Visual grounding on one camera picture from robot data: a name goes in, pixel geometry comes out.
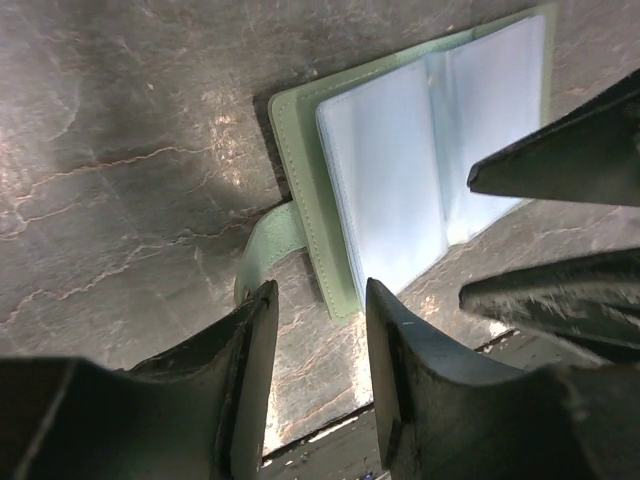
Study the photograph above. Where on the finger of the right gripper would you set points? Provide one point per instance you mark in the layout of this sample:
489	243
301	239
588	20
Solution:
589	301
590	155

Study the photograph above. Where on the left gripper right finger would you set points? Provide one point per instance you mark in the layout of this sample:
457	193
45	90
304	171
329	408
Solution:
444	411

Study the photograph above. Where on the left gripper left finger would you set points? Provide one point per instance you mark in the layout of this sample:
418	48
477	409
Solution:
195	411

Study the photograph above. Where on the green card holder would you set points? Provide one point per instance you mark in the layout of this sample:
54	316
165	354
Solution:
377	157

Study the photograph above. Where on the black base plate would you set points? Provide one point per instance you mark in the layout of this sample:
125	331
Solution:
346	448

